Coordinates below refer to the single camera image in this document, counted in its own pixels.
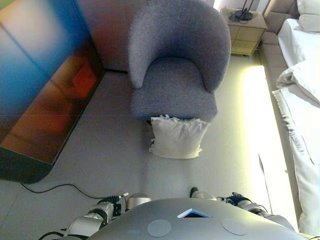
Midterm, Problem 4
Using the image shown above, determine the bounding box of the white duvet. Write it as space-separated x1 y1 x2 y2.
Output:
275 59 320 108

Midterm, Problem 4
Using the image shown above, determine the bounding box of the large glossy screen panel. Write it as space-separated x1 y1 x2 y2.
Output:
0 0 106 185

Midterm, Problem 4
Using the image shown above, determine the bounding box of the white fringed cloth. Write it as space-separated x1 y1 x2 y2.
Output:
148 114 211 160

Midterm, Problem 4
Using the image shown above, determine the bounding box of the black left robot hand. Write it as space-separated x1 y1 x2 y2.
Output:
98 191 130 205

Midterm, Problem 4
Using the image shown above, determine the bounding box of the grey robot torso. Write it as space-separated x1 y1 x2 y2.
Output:
87 198 310 240

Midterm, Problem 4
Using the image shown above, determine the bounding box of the thin black cable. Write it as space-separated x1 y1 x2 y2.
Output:
258 153 274 215

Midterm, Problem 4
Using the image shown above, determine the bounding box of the black floor cable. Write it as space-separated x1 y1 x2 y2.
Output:
19 182 126 200

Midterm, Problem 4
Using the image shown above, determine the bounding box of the white fringed throw blanket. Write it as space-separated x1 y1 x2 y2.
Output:
271 88 320 237

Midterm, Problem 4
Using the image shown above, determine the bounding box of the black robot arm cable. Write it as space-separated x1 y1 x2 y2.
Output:
37 231 67 240

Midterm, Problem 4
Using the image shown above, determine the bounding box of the beige wooden nightstand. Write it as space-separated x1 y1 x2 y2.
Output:
219 7 268 57

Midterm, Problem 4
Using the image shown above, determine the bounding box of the white bed pillow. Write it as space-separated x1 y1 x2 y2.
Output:
296 0 320 33

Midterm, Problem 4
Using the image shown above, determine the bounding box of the white bed sheet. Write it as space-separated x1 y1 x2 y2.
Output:
277 18 320 68

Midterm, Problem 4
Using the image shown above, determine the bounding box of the black table lamp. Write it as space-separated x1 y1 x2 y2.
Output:
228 0 254 22

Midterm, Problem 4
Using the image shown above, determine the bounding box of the grey fabric tub armchair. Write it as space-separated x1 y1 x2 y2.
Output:
127 0 232 123

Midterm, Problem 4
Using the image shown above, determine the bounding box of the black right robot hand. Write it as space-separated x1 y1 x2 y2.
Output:
216 191 252 207

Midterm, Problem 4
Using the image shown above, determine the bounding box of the bed with white linen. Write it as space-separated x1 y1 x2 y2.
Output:
258 0 305 232

